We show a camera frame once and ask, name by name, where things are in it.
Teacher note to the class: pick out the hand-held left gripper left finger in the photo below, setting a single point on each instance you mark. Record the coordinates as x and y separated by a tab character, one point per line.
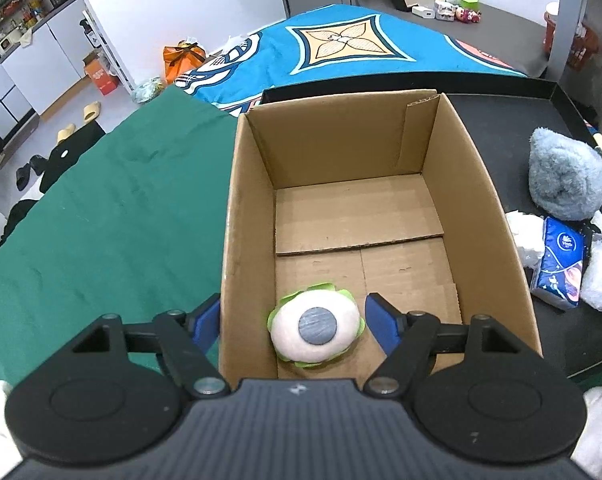
208	321

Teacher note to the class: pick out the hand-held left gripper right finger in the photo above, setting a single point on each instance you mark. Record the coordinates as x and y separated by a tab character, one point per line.
383	322

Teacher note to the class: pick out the white round plush toy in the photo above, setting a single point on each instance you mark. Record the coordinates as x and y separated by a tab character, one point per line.
286	330

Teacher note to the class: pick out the brown cardboard box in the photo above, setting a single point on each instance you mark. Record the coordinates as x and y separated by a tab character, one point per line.
356	220

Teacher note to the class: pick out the white plastic bag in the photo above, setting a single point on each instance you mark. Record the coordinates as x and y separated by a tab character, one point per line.
526	235

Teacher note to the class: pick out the blue tissue pack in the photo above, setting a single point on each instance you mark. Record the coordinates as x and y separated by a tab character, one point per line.
556	260

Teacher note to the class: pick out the grey fluffy plush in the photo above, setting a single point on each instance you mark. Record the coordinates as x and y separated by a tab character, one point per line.
566	180

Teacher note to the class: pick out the black tray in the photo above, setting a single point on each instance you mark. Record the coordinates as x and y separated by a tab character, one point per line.
496	120

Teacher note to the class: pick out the green cloth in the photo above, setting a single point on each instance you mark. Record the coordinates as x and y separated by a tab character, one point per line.
106	210

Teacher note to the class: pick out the black and white cloth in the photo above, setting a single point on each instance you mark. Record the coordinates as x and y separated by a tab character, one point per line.
66	160

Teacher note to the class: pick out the black slipper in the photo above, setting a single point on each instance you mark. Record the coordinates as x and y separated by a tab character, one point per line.
23	177
37	163

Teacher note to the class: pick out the yellow slipper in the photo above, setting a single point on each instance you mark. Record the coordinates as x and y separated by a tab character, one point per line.
91	111
66	133

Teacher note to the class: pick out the pale green plastic bag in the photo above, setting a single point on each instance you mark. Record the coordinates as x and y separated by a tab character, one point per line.
148	91

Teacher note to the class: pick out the orange bag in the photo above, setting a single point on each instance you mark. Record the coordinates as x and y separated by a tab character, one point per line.
183	62

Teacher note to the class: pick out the orange box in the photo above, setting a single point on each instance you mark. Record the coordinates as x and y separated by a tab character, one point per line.
101	77

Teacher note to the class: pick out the blue printed blanket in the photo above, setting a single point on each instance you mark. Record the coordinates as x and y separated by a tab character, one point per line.
271	60

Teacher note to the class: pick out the white tall cupboard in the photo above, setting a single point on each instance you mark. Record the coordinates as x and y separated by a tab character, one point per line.
1	100

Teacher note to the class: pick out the white cabinet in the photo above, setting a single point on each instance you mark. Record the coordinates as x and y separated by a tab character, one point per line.
56	55

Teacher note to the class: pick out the grey low table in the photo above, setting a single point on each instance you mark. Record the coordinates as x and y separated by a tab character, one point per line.
506	35

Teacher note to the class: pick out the white charger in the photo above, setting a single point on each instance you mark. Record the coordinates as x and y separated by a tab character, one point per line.
423	12

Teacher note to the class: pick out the white adapter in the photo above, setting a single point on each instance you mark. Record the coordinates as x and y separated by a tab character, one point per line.
445	12

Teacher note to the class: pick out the small red figurine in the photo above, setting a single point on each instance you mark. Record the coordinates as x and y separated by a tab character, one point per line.
468	16

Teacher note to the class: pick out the grey post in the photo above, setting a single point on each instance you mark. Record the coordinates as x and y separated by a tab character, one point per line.
568	20

